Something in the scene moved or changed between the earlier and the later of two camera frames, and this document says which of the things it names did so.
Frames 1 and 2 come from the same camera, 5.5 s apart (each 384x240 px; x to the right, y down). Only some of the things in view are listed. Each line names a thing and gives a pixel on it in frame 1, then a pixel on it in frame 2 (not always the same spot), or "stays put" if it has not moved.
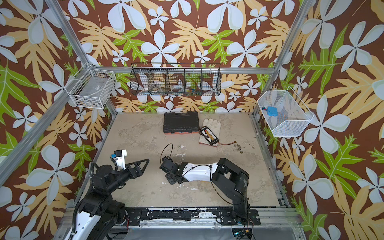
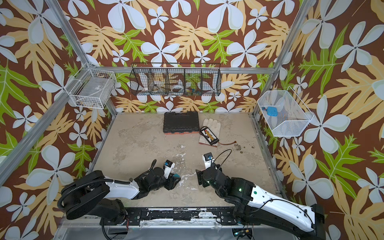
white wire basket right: x=283 y=113 stays put
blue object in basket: x=272 y=111 stays put
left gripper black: x=139 y=172 -> x=172 y=182
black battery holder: x=210 y=136 stays put
